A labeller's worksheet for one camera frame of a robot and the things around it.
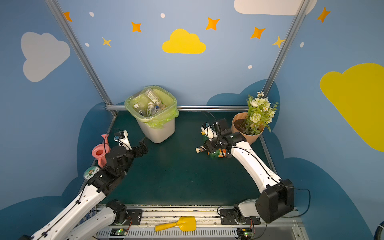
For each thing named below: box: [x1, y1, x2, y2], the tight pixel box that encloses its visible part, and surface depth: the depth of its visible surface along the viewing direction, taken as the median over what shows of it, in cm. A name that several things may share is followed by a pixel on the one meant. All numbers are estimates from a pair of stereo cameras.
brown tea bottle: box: [195, 147, 206, 154], surface depth 100 cm
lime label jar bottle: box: [147, 102, 155, 117], surface depth 100 cm
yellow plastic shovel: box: [154, 216, 197, 232], surface depth 73 cm
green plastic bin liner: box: [124, 85, 179, 129], surface depth 93 cm
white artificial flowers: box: [243, 91, 279, 136], surface depth 88 cm
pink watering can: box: [91, 134, 111, 168], surface depth 88 cm
